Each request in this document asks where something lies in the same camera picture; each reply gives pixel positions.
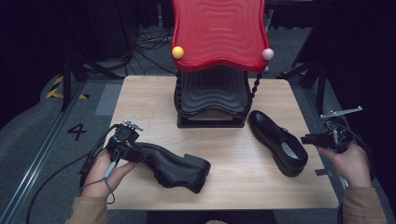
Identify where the metal floor rail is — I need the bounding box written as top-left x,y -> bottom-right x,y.
0,81 -> 86,224

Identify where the bundle of floor cables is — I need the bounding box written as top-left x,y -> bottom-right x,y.
125,27 -> 177,77

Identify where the black leather shoe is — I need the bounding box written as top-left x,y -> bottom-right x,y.
136,142 -> 212,195
247,109 -> 309,178

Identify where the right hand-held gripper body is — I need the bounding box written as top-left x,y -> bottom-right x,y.
315,105 -> 364,154

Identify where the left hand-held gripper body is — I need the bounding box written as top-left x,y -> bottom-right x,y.
106,119 -> 145,162

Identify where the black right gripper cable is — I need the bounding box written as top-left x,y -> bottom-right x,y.
326,120 -> 375,157

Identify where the dark tape piece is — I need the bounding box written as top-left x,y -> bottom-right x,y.
313,168 -> 333,177

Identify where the person's left hand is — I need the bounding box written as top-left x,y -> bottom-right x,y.
81,150 -> 136,199

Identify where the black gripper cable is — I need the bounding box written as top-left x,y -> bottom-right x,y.
326,120 -> 375,157
25,123 -> 121,224

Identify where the red and black shoe rack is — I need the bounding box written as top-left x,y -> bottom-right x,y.
170,0 -> 275,129

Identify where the grey cable with plug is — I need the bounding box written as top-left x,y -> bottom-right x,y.
81,154 -> 120,205

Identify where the yellow and black floor tape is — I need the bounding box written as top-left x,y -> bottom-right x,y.
45,75 -> 91,101

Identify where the person's right hand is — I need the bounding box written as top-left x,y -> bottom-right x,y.
317,142 -> 374,189

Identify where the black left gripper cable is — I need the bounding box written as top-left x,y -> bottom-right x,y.
25,123 -> 121,224

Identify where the black metal stand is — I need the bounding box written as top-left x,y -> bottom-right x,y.
276,59 -> 329,114
59,50 -> 126,112

